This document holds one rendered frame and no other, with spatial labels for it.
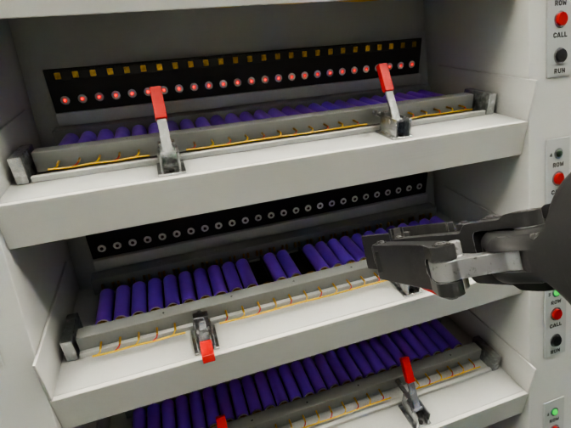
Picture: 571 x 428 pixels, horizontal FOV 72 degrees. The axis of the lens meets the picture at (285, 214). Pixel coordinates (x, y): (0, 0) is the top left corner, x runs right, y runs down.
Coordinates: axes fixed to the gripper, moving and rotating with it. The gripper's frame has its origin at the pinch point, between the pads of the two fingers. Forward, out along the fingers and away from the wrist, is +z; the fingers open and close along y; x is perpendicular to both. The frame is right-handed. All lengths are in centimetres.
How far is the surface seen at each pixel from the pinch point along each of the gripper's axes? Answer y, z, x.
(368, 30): -16.5, 25.3, -32.1
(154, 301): 22.7, 22.7, 2.0
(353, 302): -1.3, 17.7, 7.3
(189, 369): 19.7, 16.1, 9.4
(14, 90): 33.5, 21.9, -26.3
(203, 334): 17.6, 15.2, 5.9
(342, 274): -1.4, 19.4, 3.8
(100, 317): 28.9, 22.3, 2.2
